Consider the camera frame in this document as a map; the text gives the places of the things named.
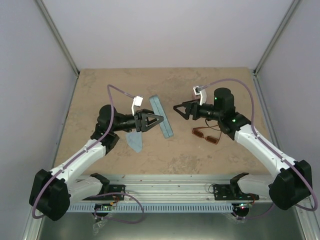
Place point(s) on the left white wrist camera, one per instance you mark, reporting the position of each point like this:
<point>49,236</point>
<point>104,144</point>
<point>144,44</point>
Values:
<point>136,102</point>

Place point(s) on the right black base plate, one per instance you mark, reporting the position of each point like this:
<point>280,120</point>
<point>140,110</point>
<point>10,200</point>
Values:
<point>223,192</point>

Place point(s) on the pink glasses case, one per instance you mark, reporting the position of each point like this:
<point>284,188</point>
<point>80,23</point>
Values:
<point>196,96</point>

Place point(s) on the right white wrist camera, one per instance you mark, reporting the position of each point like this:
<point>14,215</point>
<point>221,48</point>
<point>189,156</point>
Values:
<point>200,94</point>

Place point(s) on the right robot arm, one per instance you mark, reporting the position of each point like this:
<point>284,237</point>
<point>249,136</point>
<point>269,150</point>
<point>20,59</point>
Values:
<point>290,181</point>

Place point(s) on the aluminium rail frame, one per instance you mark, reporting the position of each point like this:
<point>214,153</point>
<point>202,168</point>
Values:
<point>179,169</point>

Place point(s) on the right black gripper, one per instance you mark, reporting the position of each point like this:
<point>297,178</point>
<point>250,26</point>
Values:
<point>189,105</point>

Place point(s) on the blue-grey glasses case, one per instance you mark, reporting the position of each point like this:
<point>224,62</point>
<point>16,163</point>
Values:
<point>158,109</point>

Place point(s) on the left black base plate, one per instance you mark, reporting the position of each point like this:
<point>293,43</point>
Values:
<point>113,194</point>

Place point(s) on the brown rectangular sunglasses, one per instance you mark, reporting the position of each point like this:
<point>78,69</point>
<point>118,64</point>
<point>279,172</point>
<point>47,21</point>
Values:
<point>209,133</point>

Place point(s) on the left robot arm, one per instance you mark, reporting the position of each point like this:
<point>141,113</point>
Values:
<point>55,190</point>

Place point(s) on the left corner aluminium post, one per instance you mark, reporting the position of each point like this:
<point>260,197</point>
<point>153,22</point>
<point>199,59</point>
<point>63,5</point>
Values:
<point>53,28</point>

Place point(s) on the right corner aluminium post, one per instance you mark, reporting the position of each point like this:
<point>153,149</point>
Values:
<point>294,5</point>

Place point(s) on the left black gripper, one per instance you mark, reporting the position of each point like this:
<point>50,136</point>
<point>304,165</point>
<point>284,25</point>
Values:
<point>141,125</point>

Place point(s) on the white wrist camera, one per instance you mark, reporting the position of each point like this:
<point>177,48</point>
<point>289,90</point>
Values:
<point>200,94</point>
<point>136,102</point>

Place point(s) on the corner aluminium post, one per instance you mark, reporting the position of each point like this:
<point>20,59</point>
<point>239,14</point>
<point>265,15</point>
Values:
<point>294,5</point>
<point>53,28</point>

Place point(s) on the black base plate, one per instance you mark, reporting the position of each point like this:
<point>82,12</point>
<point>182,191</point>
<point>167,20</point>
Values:
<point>113,194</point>
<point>223,192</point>

